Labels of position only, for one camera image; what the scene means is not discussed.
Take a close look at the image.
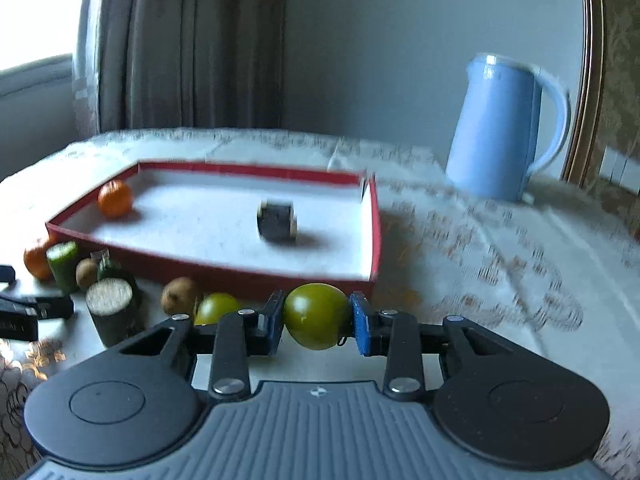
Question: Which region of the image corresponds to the blue electric kettle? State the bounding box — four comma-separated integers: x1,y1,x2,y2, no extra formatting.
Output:
445,52,572,206

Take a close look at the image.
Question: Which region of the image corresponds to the green tomato with calyx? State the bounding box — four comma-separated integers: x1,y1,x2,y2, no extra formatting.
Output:
283,283,351,351

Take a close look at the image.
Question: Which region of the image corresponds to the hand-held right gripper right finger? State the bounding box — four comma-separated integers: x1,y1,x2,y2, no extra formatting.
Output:
349,291,502,403

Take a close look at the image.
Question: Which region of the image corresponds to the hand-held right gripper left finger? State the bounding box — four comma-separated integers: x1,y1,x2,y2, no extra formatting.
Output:
115,289,287,403

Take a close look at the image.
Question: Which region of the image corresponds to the gold framed patterned panel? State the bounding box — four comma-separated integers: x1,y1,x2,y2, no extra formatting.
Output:
560,0,640,241

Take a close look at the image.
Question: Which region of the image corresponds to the beige curtain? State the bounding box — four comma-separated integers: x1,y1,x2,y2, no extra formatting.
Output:
72,0,291,141

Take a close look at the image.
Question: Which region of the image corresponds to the window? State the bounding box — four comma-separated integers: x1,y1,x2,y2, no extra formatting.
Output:
0,0,91,98

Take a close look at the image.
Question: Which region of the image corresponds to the brown round fruit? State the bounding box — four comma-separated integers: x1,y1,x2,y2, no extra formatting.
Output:
160,277,201,317
75,258,99,291

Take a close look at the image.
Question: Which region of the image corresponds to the dark cube block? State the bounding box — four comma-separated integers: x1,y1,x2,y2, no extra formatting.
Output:
256,200,299,246

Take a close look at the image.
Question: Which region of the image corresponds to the green cucumber piece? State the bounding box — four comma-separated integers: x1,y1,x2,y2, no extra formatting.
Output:
46,241,81,295

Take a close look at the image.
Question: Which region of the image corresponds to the red shallow cardboard box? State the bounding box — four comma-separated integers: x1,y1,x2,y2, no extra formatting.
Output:
45,160,383,306

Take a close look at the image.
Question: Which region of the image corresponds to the orange tangerine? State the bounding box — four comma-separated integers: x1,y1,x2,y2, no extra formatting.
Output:
23,242,56,281
97,180,134,219

